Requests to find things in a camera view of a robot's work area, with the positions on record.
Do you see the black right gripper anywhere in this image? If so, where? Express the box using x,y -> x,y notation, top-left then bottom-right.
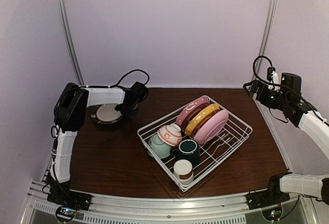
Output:
244,79 -> 289,110

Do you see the black rimmed white plate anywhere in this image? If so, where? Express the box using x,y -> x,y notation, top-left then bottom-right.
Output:
90,104 -> 123,125

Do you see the plain pink plate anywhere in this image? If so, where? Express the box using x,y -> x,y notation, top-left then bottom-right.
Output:
193,109 -> 229,145

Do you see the yellow dotted plate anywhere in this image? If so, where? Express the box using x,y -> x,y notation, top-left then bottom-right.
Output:
185,103 -> 220,137

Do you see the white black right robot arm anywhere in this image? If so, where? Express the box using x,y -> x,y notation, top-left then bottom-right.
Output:
243,71 -> 328,204

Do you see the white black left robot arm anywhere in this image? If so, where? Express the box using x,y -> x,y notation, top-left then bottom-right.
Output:
47,82 -> 148,206

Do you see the pink white floral bowl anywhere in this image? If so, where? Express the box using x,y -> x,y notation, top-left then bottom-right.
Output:
157,123 -> 182,147

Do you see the pale green bowl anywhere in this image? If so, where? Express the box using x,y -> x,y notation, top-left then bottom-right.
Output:
148,134 -> 172,159

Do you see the dark green mug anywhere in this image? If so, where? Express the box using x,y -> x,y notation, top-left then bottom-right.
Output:
170,139 -> 200,168

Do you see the white brown cup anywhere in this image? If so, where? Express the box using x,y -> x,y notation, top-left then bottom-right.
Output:
173,159 -> 194,186

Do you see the left circuit board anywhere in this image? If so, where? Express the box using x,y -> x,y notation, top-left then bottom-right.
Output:
55,206 -> 77,222

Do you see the circuit board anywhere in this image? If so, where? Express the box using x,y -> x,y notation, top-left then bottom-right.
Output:
262,207 -> 283,221
55,206 -> 77,222

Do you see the right circuit board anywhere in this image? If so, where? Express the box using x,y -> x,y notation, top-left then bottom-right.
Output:
262,207 -> 283,221

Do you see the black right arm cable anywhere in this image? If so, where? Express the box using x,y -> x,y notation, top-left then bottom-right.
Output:
252,55 -> 291,123

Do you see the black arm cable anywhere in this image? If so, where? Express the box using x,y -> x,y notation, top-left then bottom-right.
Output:
110,69 -> 150,88
252,55 -> 291,123

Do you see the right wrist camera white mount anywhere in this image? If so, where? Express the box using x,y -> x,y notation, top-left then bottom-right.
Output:
267,67 -> 280,91

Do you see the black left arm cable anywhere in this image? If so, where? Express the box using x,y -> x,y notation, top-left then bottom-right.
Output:
110,69 -> 150,88

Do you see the right aluminium frame post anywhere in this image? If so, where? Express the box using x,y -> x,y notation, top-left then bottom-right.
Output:
248,0 -> 280,86

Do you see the aluminium frame post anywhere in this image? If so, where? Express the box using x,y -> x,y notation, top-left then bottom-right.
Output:
248,0 -> 280,86
57,0 -> 84,85

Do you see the white wire dish rack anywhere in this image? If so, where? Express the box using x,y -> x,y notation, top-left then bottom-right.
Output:
137,96 -> 252,192

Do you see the left aluminium frame post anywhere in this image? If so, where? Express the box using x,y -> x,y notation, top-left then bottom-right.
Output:
57,0 -> 84,85

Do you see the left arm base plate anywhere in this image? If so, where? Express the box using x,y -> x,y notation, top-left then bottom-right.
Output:
47,188 -> 92,211

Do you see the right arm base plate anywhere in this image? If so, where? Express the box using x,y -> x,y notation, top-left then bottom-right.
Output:
246,190 -> 290,210

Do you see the front aluminium rail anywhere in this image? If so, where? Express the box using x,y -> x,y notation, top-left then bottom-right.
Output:
19,181 -> 320,223

